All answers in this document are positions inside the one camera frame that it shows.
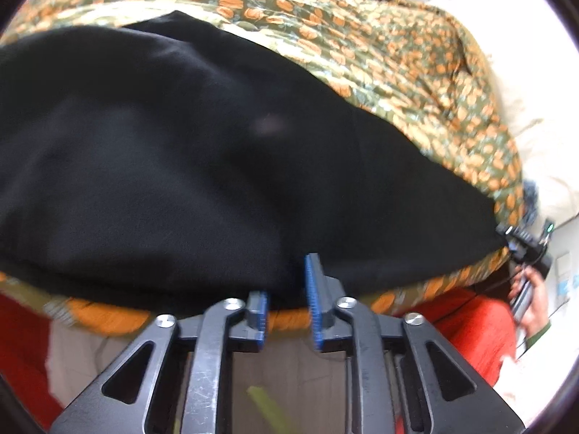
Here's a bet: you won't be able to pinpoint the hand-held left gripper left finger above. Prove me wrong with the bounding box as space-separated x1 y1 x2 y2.
50 290 269 434

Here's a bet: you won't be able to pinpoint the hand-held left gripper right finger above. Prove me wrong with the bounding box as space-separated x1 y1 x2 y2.
304 253 525 434

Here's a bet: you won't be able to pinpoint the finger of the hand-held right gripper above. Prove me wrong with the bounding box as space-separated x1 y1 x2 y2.
496 224 525 254

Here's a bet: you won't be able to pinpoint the black pants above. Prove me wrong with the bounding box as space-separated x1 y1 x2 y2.
0 10 510 308

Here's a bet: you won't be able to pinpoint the person's right forearm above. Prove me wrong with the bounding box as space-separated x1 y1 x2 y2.
518 320 553 351

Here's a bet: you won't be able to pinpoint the person's right hand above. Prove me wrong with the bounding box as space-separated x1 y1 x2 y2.
507 266 551 335

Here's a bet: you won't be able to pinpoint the orange fleece garment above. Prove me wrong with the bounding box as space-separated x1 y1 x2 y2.
0 287 519 430

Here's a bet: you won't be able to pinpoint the orange floral quilt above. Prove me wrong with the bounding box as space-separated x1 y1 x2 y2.
0 0 525 335

